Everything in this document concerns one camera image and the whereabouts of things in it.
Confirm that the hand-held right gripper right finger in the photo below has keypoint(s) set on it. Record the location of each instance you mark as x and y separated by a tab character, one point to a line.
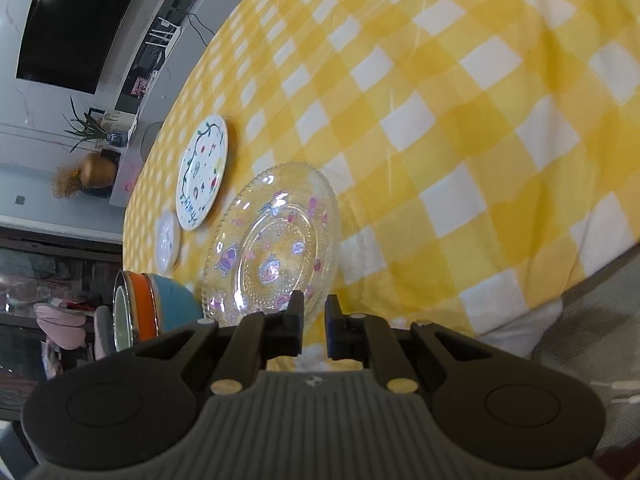
335	335

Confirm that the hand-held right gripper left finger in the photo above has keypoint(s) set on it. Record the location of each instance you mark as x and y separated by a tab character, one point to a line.
295	330

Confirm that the clear glass plate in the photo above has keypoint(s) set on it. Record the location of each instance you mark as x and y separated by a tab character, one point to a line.
270	240

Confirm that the blue steel bowl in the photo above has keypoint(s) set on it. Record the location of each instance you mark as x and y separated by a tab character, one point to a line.
177	305

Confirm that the orange steel bowl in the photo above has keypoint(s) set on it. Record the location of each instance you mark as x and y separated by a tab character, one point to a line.
146	310

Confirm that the small white patterned plate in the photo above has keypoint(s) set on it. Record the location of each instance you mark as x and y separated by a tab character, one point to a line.
167	240

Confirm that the green ceramic bowl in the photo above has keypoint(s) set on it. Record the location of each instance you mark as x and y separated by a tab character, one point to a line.
122	320

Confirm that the large white painted plate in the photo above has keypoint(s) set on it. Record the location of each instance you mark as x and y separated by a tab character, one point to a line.
202	175

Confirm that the white marble television console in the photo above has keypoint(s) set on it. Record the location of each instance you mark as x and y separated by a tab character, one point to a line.
131	160

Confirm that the grey round chair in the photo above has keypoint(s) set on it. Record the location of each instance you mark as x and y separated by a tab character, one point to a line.
151	141

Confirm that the gold vase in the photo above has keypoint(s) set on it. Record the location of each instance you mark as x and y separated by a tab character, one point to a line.
100	170

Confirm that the yellow checked tablecloth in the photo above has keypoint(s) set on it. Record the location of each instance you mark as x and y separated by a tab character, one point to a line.
450	110

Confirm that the green plant in blue vase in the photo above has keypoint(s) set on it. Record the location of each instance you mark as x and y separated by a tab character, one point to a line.
114	136

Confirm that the dried yellow flowers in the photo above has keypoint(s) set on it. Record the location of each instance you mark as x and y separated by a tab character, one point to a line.
67	185

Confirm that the pink photo card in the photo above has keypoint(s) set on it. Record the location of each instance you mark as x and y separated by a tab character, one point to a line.
141	86

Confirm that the white router with antennas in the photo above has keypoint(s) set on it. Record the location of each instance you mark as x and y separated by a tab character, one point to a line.
167	34

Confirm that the black wall television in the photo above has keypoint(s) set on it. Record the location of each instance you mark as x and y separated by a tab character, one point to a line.
75	20

